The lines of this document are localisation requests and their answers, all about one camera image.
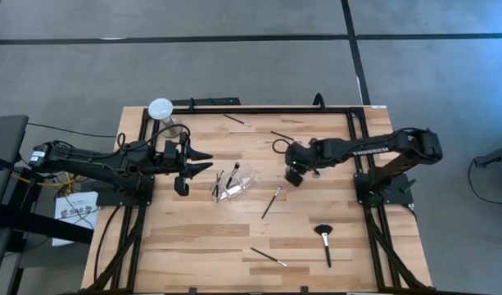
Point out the black aluminium table frame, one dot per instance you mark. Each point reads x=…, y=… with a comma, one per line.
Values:
x=275, y=111

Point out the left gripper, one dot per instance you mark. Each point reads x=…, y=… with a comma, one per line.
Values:
x=170, y=157

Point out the clear acrylic organizer box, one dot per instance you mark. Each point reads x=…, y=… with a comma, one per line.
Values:
x=246, y=180

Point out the thin brush pale ferrule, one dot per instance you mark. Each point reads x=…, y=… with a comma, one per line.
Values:
x=271, y=202

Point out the white printed paper sheet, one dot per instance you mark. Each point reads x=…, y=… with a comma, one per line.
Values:
x=70, y=223

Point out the black brush silver ferrule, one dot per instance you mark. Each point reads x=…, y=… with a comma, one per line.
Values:
x=269, y=257

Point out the thin black eyeshadow brush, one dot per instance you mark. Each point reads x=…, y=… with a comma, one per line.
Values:
x=281, y=135

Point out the black side table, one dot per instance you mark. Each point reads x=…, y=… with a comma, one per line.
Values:
x=5, y=135

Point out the long black bar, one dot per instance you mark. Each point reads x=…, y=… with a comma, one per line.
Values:
x=218, y=101

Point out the thin black makeup brush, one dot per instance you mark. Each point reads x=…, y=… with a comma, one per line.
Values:
x=236, y=120
x=220, y=177
x=215, y=189

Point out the grey equipment stand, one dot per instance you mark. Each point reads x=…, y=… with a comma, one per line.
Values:
x=496, y=155

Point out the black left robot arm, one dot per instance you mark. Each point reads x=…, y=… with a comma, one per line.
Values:
x=91, y=164

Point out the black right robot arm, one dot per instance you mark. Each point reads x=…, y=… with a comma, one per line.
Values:
x=369, y=147

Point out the white mushroom table lamp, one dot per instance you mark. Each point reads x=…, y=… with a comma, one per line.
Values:
x=160, y=108

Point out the large fan makeup brush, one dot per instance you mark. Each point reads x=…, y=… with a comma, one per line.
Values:
x=323, y=230

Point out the flat-head makeup brush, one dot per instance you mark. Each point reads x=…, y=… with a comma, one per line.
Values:
x=233, y=174

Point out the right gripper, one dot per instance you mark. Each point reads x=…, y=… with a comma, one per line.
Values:
x=301, y=155

